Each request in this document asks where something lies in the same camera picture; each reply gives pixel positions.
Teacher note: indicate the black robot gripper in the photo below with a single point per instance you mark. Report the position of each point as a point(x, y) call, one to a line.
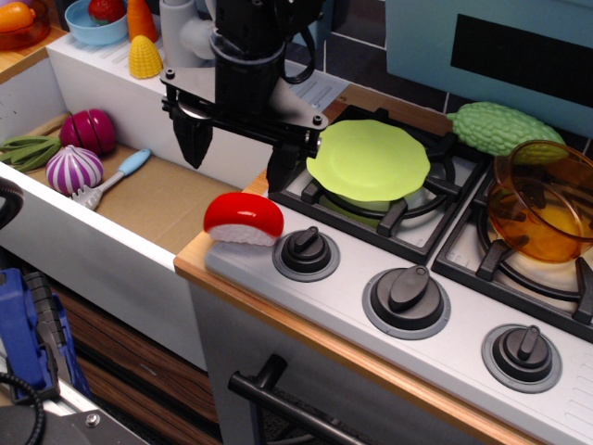
point(247, 95)

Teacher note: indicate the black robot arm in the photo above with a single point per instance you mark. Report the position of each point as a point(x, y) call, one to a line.
point(259, 27)

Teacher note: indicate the red toy nigiri sushi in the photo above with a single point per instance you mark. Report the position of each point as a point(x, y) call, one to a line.
point(244, 218)

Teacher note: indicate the light green plastic plate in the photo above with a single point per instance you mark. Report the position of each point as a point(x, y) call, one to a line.
point(368, 161)

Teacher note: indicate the grey toy faucet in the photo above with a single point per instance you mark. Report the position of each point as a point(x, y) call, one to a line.
point(186, 27)

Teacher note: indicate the yellow toy corn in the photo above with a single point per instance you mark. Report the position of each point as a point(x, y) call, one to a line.
point(144, 59)

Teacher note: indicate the left black stove knob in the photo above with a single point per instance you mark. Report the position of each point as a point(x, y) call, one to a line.
point(306, 255)

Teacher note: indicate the black stove knob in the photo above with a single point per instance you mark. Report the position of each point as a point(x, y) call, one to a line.
point(521, 358)
point(306, 255)
point(406, 303)

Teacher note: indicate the magenta toy beet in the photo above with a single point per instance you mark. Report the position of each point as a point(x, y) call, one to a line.
point(91, 129)

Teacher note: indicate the orange toy carrot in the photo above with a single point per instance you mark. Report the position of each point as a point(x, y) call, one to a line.
point(140, 21)

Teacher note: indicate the white toy sink basin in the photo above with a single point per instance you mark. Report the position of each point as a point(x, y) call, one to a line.
point(120, 255)

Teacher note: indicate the purple white toy onion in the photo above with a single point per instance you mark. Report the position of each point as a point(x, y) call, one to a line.
point(72, 168)

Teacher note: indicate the red toy strawberry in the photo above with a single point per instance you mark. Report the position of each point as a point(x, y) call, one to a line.
point(104, 12)

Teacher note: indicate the black left stove grate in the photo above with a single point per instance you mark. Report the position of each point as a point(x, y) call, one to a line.
point(410, 227)

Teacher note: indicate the black stove grate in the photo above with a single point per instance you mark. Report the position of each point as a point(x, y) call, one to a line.
point(475, 257)
point(410, 227)

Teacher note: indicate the light blue plastic bowl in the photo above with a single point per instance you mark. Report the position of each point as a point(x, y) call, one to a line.
point(88, 32)

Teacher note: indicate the green felt leaves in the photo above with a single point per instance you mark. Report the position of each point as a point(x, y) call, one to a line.
point(29, 152)

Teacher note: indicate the orange transparent bowl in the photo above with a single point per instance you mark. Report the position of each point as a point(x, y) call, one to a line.
point(32, 34)

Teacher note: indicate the middle black stove knob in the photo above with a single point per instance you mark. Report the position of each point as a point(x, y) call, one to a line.
point(406, 303)

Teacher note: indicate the green toy bitter gourd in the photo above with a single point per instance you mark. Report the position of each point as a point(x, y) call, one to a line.
point(497, 130)

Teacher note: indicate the orange toy fruit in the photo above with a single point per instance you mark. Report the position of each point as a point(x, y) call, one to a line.
point(15, 16)

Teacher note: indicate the blue plastic clamp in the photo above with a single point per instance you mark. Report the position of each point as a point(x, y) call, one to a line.
point(36, 335)

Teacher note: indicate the orange transparent toy pot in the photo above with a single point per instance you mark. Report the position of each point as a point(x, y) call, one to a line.
point(541, 201)

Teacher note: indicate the light blue toy microwave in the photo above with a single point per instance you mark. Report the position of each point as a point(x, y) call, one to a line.
point(535, 56)

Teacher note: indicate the black right stove grate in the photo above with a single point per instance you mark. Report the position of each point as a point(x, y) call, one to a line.
point(475, 257)

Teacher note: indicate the right black stove knob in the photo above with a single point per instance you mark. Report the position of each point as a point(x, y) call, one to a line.
point(521, 358)

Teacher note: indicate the blue handled pasta spoon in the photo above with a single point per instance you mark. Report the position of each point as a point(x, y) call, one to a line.
point(90, 197)

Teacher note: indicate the black oven door handle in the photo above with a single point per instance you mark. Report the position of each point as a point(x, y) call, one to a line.
point(259, 391)

